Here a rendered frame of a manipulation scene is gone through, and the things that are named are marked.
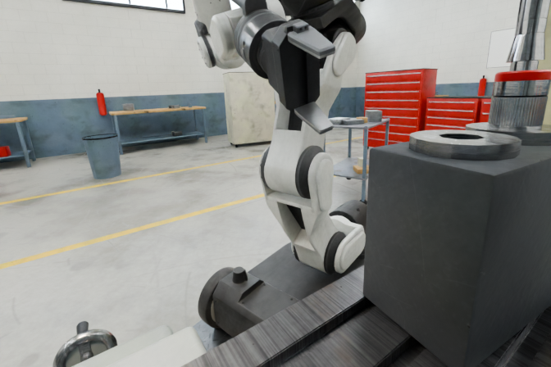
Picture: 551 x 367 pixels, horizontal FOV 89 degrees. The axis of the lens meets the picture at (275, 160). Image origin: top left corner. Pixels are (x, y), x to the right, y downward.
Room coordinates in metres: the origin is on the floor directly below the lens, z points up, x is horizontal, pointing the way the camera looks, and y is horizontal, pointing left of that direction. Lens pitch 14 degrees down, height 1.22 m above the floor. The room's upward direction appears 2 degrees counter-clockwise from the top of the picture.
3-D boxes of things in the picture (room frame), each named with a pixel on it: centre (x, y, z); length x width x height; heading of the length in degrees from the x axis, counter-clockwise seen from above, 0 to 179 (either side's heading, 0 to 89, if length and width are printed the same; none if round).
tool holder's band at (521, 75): (0.31, -0.27, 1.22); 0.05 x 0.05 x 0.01
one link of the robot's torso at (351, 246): (0.90, -0.18, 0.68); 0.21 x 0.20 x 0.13; 140
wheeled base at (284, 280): (0.87, -0.16, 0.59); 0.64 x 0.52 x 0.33; 140
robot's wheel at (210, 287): (0.86, 0.20, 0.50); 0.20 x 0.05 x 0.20; 140
